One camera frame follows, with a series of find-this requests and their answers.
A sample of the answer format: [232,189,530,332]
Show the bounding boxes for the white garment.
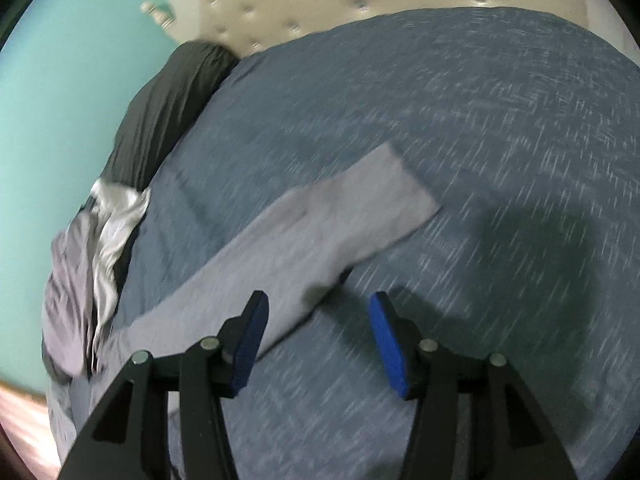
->
[90,178,151,366]

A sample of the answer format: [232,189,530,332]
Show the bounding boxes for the long dark grey pillow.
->
[41,40,241,384]

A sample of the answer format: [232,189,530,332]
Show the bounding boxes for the dark blue bed sheet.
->
[114,8,639,479]

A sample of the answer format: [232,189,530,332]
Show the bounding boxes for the light lilac-grey garment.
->
[41,209,98,385]

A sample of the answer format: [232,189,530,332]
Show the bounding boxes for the grey sweatshirt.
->
[89,144,439,406]

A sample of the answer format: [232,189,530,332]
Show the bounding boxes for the beige curtain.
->
[1,382,61,479]

